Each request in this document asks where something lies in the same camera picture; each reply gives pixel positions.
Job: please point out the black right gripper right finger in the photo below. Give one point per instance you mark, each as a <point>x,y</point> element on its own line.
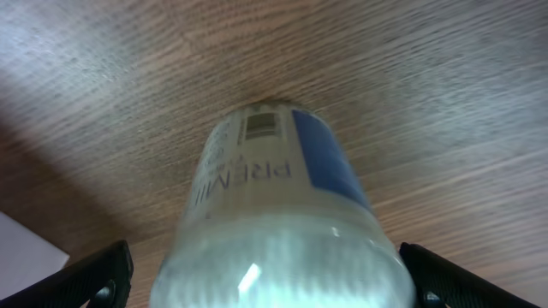
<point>439,283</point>

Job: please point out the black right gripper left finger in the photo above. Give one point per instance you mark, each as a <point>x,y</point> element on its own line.
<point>101,280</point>

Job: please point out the white cardboard box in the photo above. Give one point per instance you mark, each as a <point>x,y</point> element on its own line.
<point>25,258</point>

